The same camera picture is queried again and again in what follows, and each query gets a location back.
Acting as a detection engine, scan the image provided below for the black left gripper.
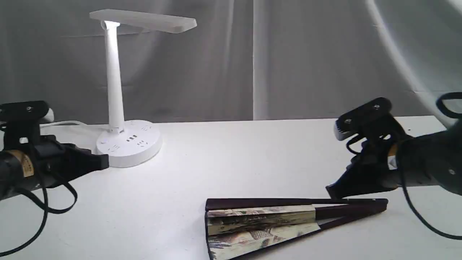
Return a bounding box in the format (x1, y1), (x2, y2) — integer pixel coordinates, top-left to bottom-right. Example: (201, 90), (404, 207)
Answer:
(34, 135), (109, 188)

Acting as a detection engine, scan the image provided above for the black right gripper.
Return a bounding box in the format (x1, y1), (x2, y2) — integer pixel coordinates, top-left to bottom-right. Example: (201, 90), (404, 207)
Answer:
(326, 139), (399, 199)

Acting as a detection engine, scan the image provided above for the painted paper folding fan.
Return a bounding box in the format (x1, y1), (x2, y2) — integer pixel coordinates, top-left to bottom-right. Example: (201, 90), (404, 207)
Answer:
(204, 198), (388, 260)

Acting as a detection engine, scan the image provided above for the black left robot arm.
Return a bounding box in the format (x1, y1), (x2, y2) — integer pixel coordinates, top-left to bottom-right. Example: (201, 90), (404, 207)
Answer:
(0, 135), (109, 200)

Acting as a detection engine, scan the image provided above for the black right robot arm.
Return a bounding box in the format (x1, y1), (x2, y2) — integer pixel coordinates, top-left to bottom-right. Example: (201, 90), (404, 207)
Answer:
(326, 120), (461, 199)

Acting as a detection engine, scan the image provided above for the white desk lamp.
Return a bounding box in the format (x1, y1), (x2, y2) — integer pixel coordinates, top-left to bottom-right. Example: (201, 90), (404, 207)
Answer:
(89, 9), (197, 168)

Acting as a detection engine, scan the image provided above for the grey backdrop curtain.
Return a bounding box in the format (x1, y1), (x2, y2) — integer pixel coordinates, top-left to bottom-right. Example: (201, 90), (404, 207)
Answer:
(0, 0), (461, 125)

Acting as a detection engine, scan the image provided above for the white lamp power cord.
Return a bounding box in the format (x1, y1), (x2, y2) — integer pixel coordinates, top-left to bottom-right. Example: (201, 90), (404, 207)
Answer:
(40, 121), (109, 129)

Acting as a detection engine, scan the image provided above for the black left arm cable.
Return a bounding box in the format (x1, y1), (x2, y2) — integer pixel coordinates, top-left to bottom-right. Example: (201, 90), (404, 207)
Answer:
(0, 144), (78, 257)

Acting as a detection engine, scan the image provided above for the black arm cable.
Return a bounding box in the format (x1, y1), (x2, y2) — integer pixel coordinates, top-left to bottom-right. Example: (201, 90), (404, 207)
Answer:
(346, 92), (462, 241)
(0, 144), (78, 257)

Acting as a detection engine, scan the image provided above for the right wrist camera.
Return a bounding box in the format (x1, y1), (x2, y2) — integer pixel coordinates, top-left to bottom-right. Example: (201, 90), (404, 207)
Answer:
(334, 97), (412, 147)

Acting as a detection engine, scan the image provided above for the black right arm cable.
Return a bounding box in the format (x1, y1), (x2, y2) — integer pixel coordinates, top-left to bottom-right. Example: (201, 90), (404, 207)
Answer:
(346, 92), (462, 241)

